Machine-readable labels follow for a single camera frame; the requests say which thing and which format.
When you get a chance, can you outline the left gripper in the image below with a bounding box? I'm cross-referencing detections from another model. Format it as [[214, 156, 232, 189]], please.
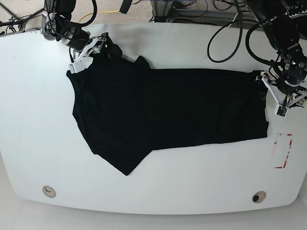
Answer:
[[274, 43, 307, 94]]

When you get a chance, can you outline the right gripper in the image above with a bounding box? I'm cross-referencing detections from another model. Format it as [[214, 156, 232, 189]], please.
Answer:
[[60, 27, 91, 51]]

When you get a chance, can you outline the black T-shirt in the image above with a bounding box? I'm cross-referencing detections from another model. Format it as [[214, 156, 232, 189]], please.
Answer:
[[67, 53, 269, 175]]

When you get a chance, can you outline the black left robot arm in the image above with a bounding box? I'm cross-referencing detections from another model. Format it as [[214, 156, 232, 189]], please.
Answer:
[[245, 0, 307, 95]]

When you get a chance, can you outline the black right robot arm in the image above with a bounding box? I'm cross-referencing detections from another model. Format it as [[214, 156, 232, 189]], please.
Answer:
[[42, 0, 97, 51]]

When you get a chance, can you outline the red tape marking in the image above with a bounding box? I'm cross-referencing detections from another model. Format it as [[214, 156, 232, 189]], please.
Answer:
[[272, 133, 294, 169]]

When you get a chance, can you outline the right table grommet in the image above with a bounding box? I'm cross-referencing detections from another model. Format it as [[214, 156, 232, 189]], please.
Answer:
[[252, 191, 266, 204]]

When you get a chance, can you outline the table grommet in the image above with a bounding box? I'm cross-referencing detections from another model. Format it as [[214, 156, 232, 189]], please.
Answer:
[[42, 185, 56, 198], [252, 191, 266, 204]]

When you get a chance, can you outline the left table grommet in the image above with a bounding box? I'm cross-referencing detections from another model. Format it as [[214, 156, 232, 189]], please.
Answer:
[[42, 185, 56, 198]]

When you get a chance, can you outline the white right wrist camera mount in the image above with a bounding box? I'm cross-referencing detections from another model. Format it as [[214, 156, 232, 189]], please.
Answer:
[[69, 32, 108, 74]]

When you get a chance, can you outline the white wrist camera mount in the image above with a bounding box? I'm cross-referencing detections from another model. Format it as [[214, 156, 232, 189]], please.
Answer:
[[69, 32, 108, 74], [256, 70, 307, 118]]

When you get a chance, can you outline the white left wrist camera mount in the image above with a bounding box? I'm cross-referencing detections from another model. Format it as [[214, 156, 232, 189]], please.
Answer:
[[256, 70, 307, 118]]

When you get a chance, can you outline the yellow cable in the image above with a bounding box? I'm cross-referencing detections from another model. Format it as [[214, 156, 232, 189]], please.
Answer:
[[76, 9, 120, 24]]

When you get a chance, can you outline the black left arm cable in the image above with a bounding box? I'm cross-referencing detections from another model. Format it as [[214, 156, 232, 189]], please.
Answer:
[[207, 9, 260, 63]]

